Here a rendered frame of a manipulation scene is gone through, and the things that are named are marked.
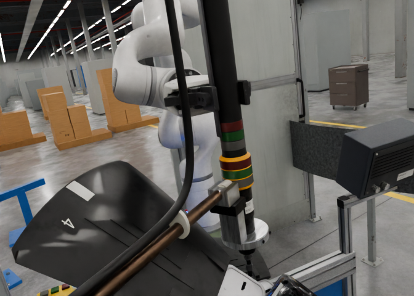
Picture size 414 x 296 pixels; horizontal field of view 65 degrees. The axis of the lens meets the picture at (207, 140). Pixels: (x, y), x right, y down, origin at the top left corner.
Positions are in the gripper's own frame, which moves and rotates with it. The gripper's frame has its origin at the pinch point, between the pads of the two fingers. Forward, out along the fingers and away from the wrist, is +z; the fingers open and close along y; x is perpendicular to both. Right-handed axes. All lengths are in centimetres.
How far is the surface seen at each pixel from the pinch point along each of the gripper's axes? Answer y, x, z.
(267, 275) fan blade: -4.9, -31.9, -3.7
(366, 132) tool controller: -64, -25, -36
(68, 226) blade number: 21.9, -10.5, 1.8
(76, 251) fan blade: 21.6, -12.7, 4.0
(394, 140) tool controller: -67, -27, -29
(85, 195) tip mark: 19.5, -9.0, -2.5
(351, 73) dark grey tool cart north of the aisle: -498, -69, -467
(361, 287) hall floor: -121, -150, -96
